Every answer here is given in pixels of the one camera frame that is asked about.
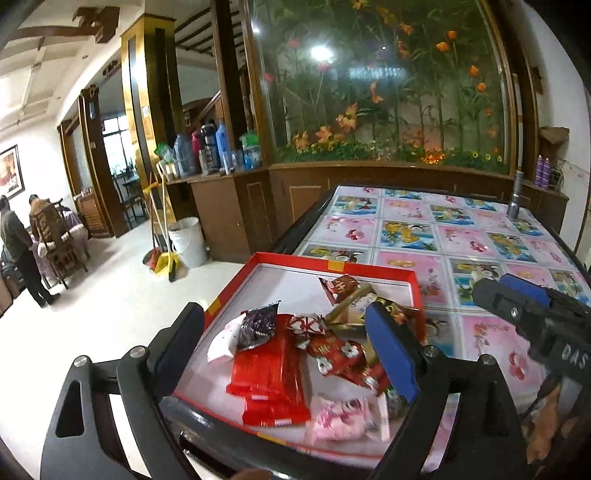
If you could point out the wooden sideboard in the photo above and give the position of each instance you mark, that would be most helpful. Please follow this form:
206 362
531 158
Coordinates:
271 208

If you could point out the white pink-edged snack packet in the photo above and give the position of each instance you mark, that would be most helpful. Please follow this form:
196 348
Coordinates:
224 345

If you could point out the seated person brown jacket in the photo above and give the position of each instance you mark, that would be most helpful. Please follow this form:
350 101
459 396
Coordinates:
49 220

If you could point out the pink Lotso bear snack packet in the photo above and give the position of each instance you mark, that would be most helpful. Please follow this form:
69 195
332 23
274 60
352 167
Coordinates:
348 420

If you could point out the silver flashlight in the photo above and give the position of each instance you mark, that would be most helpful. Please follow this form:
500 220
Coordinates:
514 203

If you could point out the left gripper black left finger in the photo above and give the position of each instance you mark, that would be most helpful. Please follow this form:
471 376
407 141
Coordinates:
82 441

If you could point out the dark purple snack packet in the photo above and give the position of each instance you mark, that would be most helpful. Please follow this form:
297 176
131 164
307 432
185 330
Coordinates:
258 327

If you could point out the purple spray cans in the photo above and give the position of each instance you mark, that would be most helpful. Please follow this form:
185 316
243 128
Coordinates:
543 172

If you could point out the flower aquarium display cabinet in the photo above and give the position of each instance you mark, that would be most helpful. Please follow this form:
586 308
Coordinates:
419 82

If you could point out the yellow broom and dustpan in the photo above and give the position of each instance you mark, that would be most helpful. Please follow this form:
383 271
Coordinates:
161 258

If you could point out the brown Manny chocolate packet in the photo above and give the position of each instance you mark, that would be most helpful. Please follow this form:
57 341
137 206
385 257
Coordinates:
340 288

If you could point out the colourful fruit pattern tablecloth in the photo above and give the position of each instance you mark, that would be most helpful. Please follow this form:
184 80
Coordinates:
450 242

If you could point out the brown gold coffee packet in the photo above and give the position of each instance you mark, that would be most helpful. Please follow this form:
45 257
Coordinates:
349 316

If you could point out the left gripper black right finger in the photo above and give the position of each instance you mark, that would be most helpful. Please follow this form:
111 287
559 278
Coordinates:
486 440

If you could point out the bottles on sideboard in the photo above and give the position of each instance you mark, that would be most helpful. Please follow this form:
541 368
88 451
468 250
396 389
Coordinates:
207 151

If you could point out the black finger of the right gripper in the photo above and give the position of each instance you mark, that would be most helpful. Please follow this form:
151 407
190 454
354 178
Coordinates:
546 297
508 309

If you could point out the white plastic bucket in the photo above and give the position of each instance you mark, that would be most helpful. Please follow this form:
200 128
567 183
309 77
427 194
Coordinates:
188 242

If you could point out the red flower snack packet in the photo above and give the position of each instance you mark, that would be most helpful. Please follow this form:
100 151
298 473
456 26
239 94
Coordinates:
373 377
334 356

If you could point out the red white candy packet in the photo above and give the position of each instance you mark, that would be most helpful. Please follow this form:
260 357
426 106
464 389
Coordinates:
306 326

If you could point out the framed wall picture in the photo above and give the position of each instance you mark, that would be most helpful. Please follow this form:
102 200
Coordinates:
11 180

